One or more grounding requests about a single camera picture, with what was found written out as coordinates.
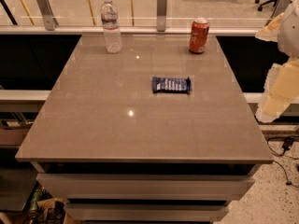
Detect clear plastic water bottle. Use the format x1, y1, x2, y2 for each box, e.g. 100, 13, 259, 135
101, 0, 122, 53

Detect metal railing post left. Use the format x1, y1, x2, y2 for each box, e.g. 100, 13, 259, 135
36, 0, 58, 31

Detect red soda can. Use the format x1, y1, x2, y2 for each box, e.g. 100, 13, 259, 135
189, 18, 209, 54

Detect blue rxbar blueberry wrapper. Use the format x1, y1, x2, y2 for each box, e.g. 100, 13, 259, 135
152, 77, 192, 94

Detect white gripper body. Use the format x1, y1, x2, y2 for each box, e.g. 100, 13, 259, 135
278, 0, 299, 57

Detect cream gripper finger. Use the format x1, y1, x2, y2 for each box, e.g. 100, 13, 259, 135
255, 59, 299, 123
255, 13, 284, 42

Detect grey drawer cabinet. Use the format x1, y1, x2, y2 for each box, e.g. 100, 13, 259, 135
31, 161, 261, 224

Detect metal railing post right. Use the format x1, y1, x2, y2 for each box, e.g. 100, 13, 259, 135
266, 0, 292, 24

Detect black power adapter with cable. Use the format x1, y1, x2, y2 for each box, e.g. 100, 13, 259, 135
266, 135, 299, 189

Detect metal railing post middle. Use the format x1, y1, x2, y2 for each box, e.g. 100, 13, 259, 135
157, 0, 167, 32

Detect cardboard boxes on floor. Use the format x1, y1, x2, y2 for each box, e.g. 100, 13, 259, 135
0, 188, 81, 224

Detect metal railing post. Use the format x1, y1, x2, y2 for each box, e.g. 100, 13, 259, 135
157, 0, 167, 32
36, 0, 58, 31
266, 0, 292, 24

